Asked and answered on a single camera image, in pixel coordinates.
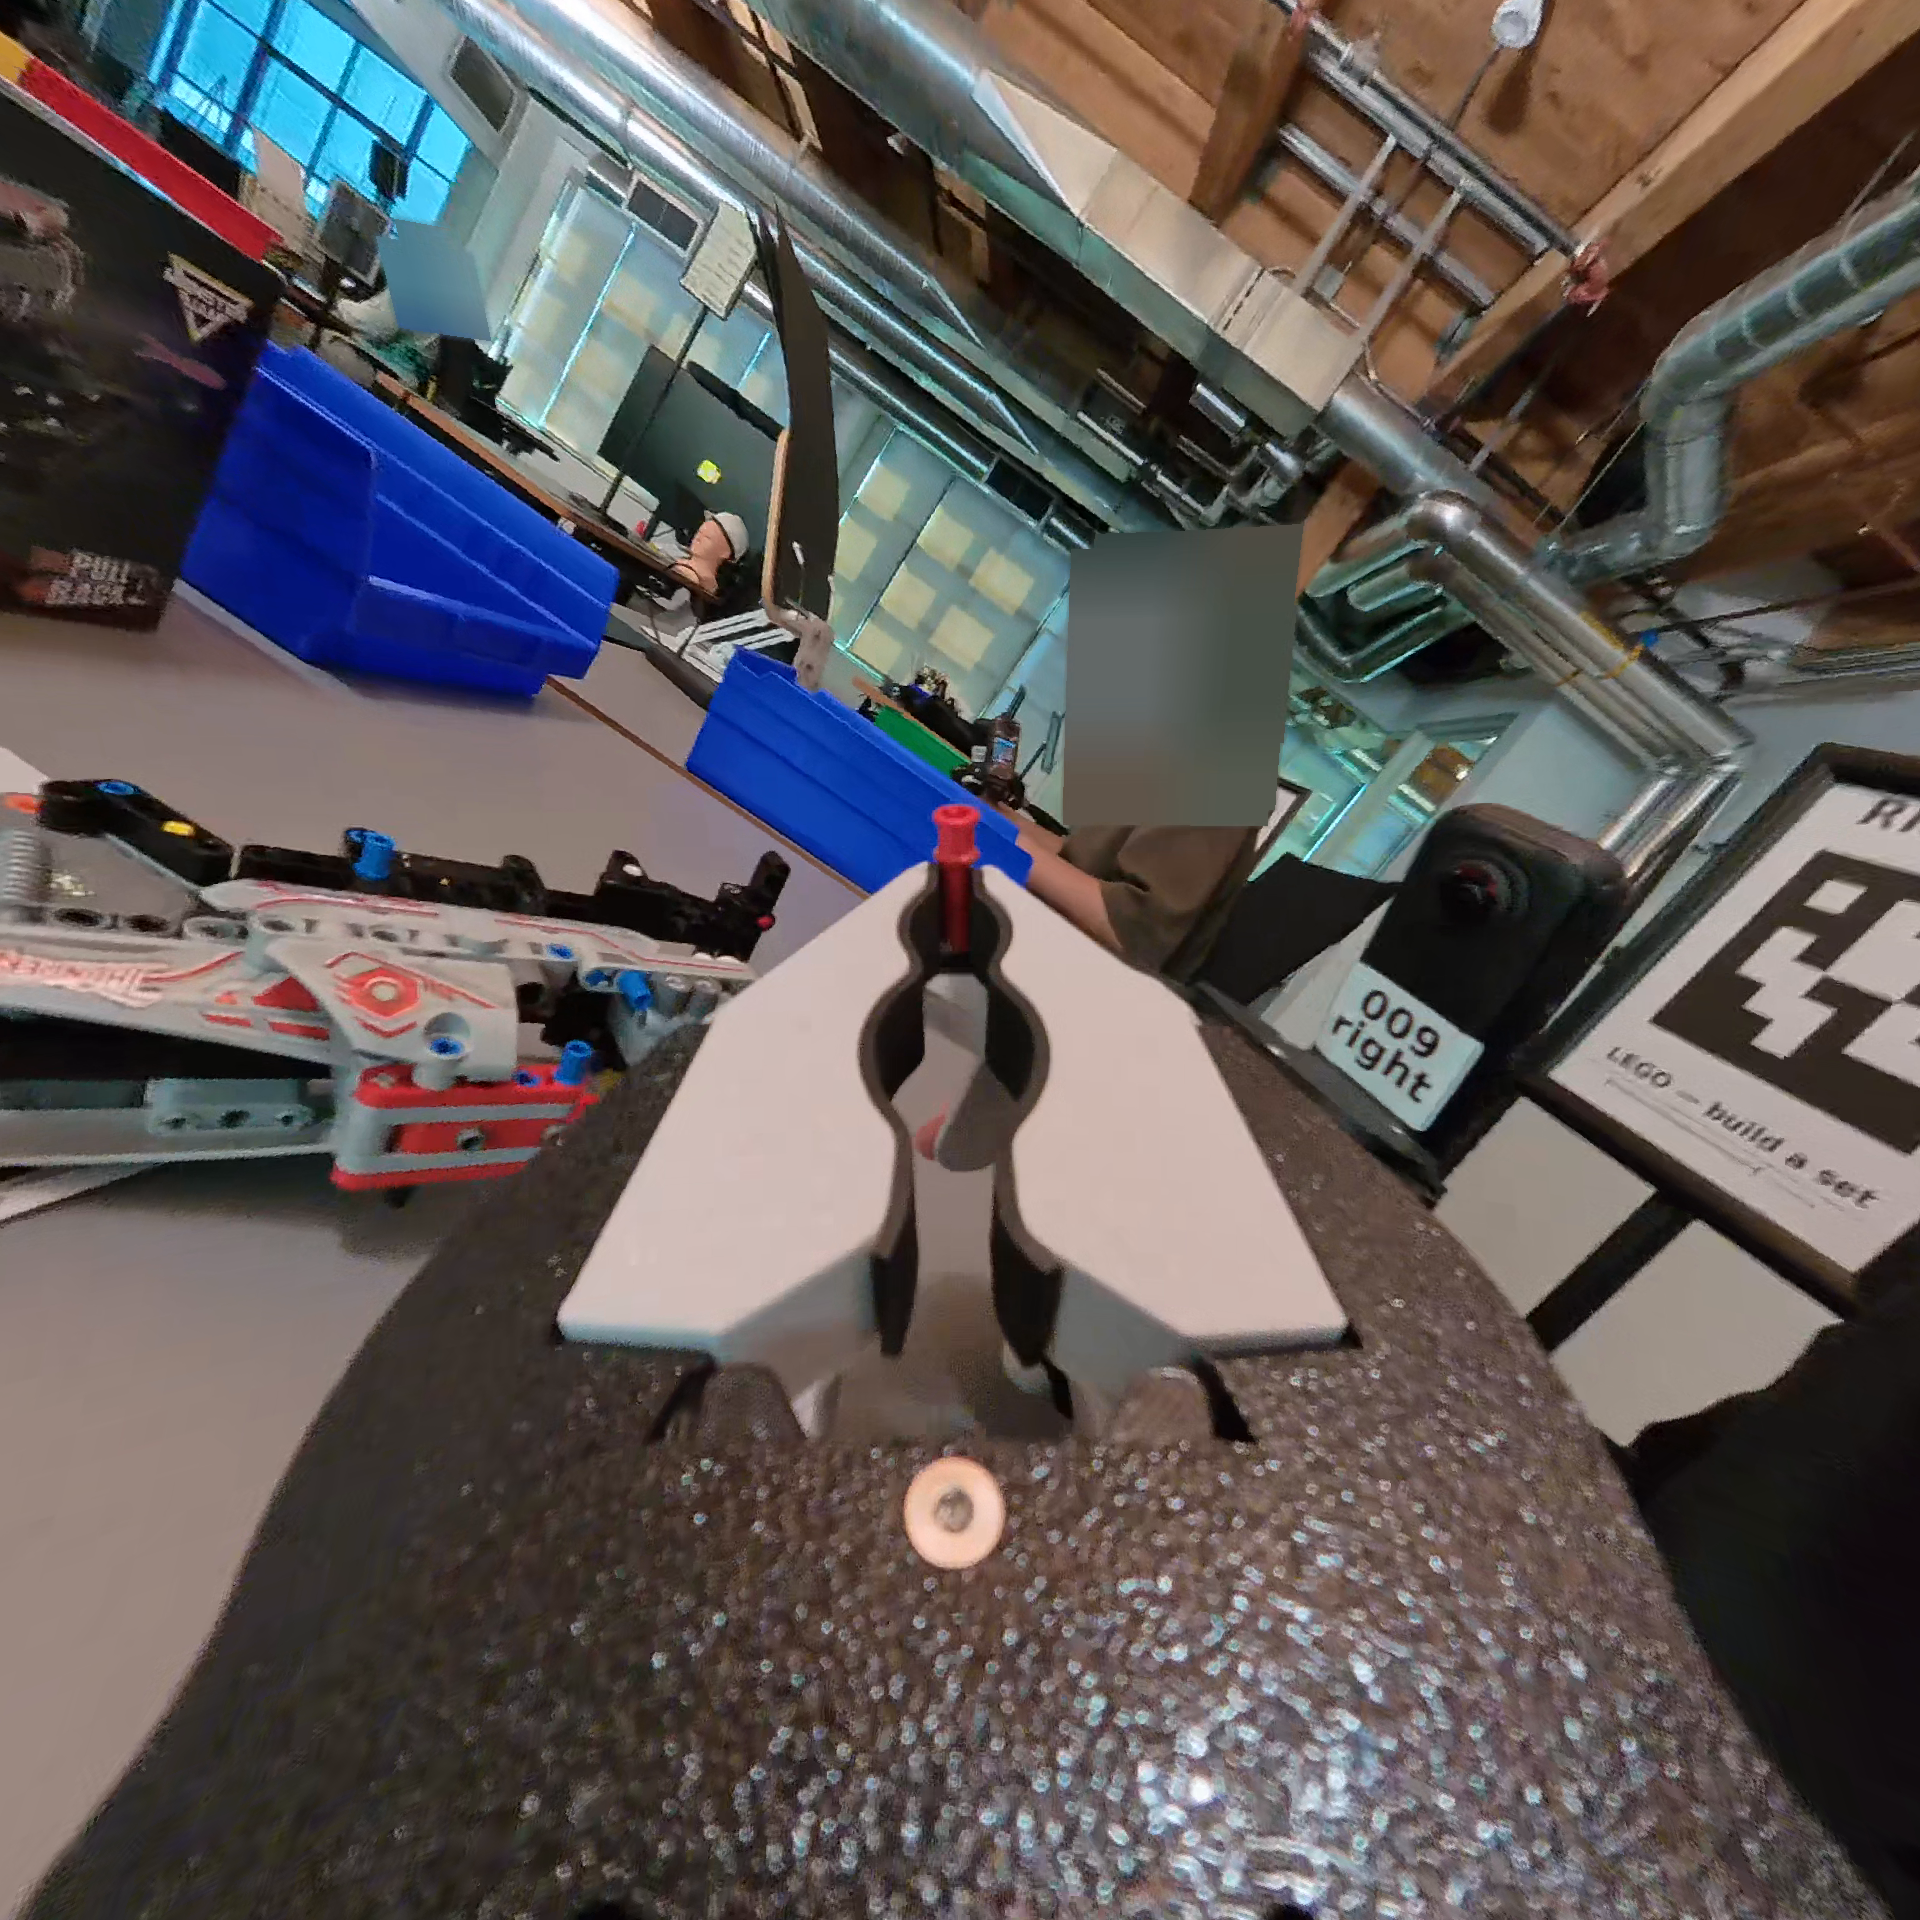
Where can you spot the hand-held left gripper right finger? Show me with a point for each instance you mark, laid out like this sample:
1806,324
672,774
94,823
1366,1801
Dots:
1170,1200

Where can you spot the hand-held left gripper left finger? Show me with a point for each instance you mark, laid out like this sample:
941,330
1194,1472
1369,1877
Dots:
734,1185

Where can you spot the toy brick truck model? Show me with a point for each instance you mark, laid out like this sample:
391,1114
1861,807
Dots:
389,990

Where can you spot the red toy brick pin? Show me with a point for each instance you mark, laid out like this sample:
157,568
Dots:
954,839

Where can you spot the white desk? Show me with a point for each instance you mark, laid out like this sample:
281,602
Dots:
182,1425

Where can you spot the black framed printed sign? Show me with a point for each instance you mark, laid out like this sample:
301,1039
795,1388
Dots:
1799,974

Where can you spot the blue plastic storage bin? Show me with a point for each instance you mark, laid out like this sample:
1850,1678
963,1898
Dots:
376,557
839,764

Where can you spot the green plastic bin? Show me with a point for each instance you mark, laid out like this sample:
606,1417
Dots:
915,743

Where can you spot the building instruction booklet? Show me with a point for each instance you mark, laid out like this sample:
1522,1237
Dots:
31,1194

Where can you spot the black computer monitor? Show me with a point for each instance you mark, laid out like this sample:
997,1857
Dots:
682,436

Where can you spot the hanging white paper sheet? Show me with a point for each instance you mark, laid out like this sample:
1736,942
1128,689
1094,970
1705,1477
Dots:
721,255

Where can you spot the black toy truck box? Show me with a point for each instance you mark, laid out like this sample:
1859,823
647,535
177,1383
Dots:
106,376

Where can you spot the row of red yellow bins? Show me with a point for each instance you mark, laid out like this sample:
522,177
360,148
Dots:
135,136

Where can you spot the silver ventilation duct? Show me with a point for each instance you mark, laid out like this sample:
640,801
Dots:
902,196
1694,390

